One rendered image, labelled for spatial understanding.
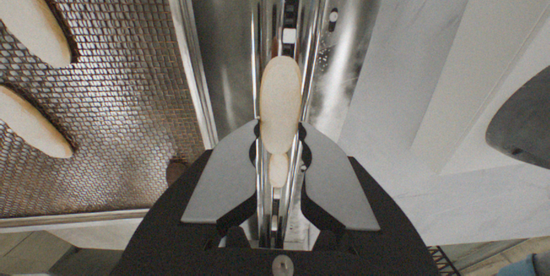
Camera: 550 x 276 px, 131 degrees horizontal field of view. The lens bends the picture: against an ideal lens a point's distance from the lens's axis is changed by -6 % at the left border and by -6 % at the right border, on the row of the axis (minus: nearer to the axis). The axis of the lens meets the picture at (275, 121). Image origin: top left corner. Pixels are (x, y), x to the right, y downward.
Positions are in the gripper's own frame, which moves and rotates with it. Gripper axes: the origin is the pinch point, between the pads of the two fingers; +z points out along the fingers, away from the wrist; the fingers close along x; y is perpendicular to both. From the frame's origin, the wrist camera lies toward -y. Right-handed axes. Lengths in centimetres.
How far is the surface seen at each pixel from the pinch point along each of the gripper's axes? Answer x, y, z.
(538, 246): 442, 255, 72
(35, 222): -41.1, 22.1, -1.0
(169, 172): -15.3, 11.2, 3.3
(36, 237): -250, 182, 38
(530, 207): 77, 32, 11
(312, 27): 3.2, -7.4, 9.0
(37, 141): -27.8, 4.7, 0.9
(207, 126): -8.6, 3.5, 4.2
